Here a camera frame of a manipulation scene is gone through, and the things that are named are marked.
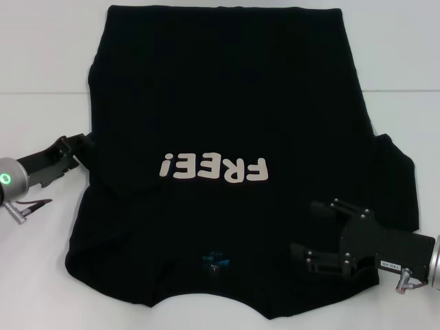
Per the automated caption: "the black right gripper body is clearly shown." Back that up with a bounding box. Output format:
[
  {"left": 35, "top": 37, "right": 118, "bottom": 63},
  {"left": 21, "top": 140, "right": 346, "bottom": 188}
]
[{"left": 339, "top": 208, "right": 435, "bottom": 285}]

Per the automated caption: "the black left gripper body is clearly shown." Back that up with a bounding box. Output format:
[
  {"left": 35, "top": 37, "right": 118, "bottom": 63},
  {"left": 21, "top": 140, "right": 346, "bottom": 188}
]
[{"left": 17, "top": 136, "right": 80, "bottom": 189}]

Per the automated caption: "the black shirt with FREE! print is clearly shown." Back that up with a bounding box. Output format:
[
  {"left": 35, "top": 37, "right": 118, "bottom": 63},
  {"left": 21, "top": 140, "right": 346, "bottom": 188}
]
[{"left": 65, "top": 3, "right": 421, "bottom": 312}]

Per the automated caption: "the left gripper cable with plug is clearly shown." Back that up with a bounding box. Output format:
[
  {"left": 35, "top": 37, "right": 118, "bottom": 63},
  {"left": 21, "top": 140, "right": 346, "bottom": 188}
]
[{"left": 2, "top": 197, "right": 54, "bottom": 225}]

